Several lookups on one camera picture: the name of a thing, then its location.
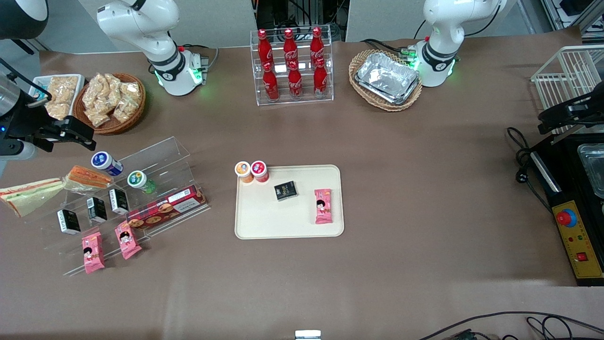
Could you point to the clear acrylic bottle rack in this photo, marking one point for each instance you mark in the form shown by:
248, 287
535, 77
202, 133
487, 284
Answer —
304, 99

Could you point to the clear acrylic display stand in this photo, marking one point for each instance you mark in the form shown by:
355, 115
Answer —
160, 158

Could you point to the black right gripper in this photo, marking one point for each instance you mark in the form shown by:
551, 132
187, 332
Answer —
24, 123

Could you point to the teal snack pack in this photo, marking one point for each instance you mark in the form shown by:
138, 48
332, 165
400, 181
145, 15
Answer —
40, 94

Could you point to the green lid jar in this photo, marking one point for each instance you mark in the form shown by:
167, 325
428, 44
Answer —
140, 181

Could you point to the clear bag of snacks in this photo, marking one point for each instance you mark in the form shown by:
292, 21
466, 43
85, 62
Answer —
98, 118
113, 85
62, 89
94, 92
57, 110
126, 109
131, 90

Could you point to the dark wicker basket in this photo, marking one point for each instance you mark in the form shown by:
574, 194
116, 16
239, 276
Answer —
113, 127

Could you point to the pink snack pack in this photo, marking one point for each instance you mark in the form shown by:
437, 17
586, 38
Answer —
127, 240
323, 206
93, 252

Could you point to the white rectangular snack tray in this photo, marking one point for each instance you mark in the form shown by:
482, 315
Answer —
78, 94

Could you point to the black sealing machine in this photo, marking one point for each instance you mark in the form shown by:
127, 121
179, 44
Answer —
561, 198

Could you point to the red emergency stop button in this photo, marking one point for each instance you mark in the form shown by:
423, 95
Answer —
566, 217

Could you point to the orange wrapped sandwich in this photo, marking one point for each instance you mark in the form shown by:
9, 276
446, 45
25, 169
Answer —
87, 178

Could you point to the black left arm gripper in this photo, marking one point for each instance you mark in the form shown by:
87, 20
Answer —
586, 106

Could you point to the red cola bottle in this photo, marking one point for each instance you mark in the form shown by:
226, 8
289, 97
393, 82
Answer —
264, 47
295, 82
316, 45
320, 79
289, 46
271, 84

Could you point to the grey aluminium frame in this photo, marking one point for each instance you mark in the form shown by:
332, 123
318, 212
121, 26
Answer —
571, 12

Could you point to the small black box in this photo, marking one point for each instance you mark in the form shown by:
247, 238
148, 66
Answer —
286, 191
119, 201
69, 222
96, 209

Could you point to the triangular sandwich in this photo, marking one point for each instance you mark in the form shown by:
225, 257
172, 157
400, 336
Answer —
33, 196

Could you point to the red lid jar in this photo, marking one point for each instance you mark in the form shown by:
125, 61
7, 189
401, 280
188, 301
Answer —
259, 170

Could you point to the blue lid jar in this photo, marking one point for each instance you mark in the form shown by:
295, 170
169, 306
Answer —
106, 163

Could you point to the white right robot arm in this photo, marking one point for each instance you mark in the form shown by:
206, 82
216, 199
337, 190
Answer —
141, 23

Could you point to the black equipment rack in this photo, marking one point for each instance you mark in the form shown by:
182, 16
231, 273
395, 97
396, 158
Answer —
302, 16

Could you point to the aluminium foil tray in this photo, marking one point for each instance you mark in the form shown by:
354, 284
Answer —
387, 75
593, 167
401, 100

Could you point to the beige plastic tray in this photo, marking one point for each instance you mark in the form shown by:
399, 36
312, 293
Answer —
283, 219

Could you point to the light wicker basket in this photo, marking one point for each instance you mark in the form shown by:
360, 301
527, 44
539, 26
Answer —
361, 63

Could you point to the brown table cover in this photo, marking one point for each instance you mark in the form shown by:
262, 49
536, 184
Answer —
424, 189

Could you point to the red plaid biscuit box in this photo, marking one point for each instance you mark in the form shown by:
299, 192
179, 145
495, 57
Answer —
165, 208

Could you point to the orange lid jar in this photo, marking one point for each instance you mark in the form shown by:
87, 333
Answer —
243, 170

